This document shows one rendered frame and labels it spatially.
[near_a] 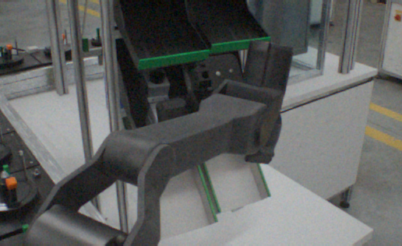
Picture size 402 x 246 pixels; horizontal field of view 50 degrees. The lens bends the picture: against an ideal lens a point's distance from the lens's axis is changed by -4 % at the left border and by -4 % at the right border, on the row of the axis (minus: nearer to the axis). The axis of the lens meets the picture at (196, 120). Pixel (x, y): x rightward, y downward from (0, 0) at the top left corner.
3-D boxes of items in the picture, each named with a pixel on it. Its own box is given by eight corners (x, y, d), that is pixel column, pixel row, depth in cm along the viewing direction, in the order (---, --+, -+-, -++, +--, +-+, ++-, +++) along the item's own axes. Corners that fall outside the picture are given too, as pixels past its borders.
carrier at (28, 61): (42, 68, 197) (38, 40, 191) (-12, 79, 184) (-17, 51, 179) (26, 55, 214) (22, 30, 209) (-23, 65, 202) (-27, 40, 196)
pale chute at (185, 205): (210, 225, 95) (218, 221, 91) (153, 242, 90) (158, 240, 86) (171, 105, 102) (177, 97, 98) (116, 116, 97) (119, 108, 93)
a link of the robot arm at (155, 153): (108, 312, 28) (119, 161, 26) (22, 265, 32) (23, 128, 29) (266, 189, 53) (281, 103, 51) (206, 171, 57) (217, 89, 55)
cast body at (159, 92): (167, 110, 90) (173, 85, 85) (146, 113, 89) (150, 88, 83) (156, 80, 95) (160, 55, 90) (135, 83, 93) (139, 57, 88)
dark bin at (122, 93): (206, 139, 88) (214, 114, 82) (142, 154, 83) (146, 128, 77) (156, 46, 103) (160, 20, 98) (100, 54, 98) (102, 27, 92)
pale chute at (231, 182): (262, 200, 103) (271, 196, 99) (212, 216, 98) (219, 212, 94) (223, 90, 110) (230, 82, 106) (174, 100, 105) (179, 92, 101)
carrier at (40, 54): (92, 57, 210) (89, 31, 204) (43, 68, 197) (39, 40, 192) (73, 46, 227) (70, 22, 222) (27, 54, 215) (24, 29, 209)
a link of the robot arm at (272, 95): (257, 146, 48) (280, 36, 47) (191, 129, 51) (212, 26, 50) (287, 142, 58) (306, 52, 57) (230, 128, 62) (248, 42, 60)
